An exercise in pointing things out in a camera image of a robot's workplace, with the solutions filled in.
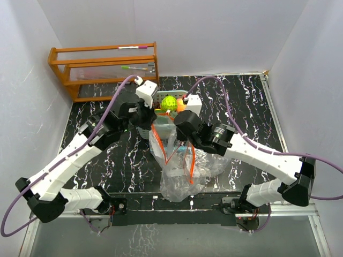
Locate clear zip top bag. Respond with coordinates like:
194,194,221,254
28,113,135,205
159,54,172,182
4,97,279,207
149,112,230,202

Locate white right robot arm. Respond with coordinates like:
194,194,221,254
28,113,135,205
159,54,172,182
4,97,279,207
174,110,316,214

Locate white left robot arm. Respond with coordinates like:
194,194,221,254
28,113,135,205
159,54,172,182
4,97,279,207
16,96,156,223

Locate orange peach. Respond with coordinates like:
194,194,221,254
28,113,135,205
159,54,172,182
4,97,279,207
176,101,187,112

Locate green custard apple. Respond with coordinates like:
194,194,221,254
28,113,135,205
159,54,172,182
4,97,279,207
160,95,177,112

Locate green white marker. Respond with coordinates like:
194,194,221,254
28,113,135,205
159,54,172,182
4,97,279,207
121,65,148,71

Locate wooden rack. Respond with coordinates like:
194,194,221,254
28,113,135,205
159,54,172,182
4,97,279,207
48,42,159,103

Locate pink white marker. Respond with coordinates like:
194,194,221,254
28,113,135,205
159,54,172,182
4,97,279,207
117,46,148,50

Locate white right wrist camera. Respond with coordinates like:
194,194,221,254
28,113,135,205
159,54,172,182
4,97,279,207
183,94,202,116

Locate black metal base rail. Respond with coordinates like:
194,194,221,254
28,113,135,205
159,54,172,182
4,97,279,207
80,192,274,232

